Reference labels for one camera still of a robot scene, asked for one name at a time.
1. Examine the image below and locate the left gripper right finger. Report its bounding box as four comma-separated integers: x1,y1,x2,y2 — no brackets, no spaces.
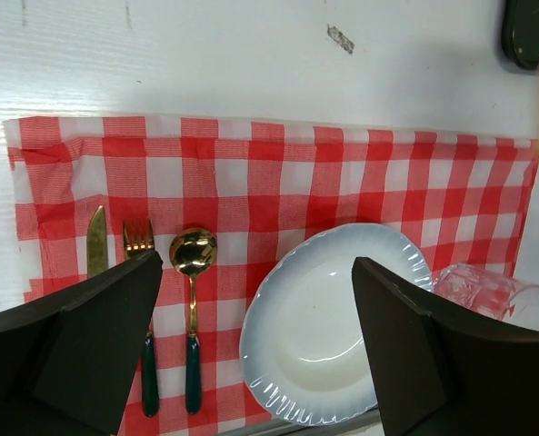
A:
352,257,539,435

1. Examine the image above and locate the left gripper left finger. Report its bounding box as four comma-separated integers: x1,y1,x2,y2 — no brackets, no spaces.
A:
0,251,163,435

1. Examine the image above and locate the clear drinking glass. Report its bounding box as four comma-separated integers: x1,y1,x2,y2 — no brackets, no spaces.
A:
434,263,539,332

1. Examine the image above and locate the white grey-rimmed plate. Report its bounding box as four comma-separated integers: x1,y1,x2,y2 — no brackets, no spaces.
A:
239,223,433,426

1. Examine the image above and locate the red checkered cloth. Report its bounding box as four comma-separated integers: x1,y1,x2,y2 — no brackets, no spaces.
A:
4,115,538,435

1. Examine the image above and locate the small metal screw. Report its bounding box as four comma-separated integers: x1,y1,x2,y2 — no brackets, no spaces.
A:
326,25,354,55

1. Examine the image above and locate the black baking tray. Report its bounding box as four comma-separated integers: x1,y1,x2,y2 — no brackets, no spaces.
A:
500,0,539,71

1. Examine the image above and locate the gold fork black handle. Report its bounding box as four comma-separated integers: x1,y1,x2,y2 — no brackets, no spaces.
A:
123,218,160,417

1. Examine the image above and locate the gold spoon black handle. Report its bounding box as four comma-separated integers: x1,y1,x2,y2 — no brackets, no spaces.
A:
169,228,218,415

